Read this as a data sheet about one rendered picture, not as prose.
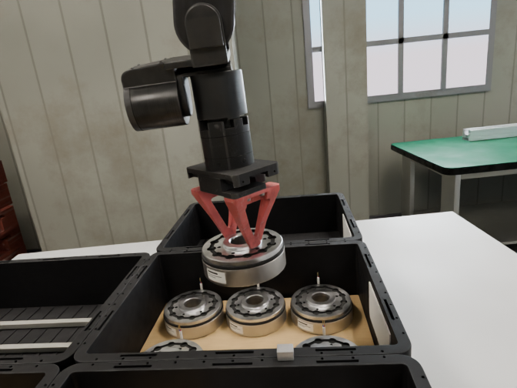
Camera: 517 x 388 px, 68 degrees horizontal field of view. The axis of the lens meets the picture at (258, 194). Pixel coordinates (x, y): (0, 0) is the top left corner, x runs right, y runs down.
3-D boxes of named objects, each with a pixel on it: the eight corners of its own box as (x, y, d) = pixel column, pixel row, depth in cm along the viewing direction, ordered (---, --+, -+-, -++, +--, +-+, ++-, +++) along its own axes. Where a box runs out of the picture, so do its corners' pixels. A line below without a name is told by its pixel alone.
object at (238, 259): (283, 229, 52) (282, 225, 52) (282, 262, 42) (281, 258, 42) (211, 235, 53) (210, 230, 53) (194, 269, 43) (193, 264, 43)
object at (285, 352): (293, 352, 43) (292, 342, 43) (294, 360, 42) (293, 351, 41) (278, 352, 43) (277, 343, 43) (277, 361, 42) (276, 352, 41)
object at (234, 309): (285, 288, 70) (285, 285, 70) (283, 322, 60) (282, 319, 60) (231, 290, 71) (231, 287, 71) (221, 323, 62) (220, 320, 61)
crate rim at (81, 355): (364, 251, 70) (364, 239, 69) (415, 371, 42) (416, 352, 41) (155, 262, 74) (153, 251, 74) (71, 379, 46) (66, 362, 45)
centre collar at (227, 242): (262, 234, 50) (262, 230, 50) (260, 250, 45) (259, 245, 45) (225, 237, 50) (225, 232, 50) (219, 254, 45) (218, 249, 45)
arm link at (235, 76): (239, 58, 39) (241, 60, 44) (172, 67, 39) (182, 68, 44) (248, 125, 41) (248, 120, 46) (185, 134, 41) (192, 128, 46)
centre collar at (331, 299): (333, 291, 67) (333, 288, 66) (337, 307, 62) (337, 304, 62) (305, 292, 67) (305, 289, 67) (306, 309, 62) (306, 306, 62)
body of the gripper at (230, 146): (237, 193, 39) (225, 121, 37) (187, 182, 47) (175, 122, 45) (281, 177, 43) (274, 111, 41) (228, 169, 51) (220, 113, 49)
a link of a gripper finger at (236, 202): (245, 262, 42) (231, 181, 39) (208, 247, 47) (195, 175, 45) (288, 241, 46) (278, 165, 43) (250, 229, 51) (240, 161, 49)
